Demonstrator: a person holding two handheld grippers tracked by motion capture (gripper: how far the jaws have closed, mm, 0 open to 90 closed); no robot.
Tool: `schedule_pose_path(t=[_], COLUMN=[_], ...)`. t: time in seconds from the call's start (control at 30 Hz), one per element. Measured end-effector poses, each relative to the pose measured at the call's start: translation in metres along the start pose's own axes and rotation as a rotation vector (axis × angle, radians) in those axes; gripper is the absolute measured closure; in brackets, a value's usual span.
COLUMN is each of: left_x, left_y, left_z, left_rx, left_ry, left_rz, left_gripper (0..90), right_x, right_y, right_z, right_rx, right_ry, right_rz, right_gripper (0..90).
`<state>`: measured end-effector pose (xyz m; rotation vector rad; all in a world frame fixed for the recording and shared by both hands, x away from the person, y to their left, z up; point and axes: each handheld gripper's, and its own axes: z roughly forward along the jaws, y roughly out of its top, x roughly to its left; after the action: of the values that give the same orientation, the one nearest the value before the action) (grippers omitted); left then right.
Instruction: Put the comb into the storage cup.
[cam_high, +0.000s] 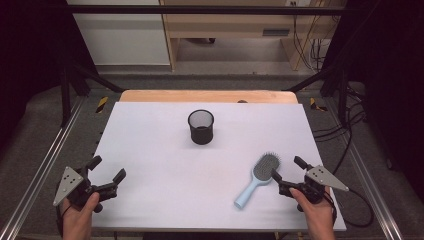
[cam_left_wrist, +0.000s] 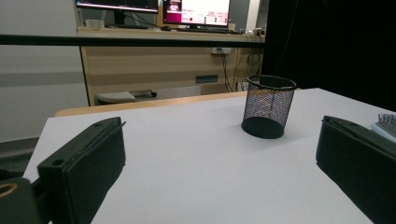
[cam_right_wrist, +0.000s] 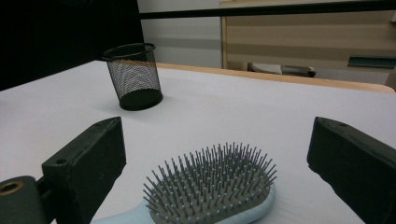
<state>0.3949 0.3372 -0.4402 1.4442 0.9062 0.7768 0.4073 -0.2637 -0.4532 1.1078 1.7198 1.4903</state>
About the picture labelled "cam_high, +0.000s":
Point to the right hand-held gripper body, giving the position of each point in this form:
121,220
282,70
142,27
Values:
320,178

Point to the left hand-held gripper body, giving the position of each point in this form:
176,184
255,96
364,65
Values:
77,186

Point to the light blue hairbrush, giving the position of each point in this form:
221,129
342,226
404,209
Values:
263,166

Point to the black mesh pen cup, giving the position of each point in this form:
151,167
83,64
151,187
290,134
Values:
201,135

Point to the person's left hand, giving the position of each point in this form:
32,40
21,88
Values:
78,221

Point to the person's right hand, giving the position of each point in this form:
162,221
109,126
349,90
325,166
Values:
318,220

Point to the white table cover board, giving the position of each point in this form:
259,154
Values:
173,180

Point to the yellow black tape strip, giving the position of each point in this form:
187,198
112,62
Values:
102,104
314,104

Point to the white cabinet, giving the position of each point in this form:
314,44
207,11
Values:
123,40

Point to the black curtain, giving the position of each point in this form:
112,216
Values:
390,66
30,50

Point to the wooden desk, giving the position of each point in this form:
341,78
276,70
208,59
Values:
216,30

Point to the aluminium floor rail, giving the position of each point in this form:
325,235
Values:
376,200
43,166

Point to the black metal frame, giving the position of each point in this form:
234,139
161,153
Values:
200,10

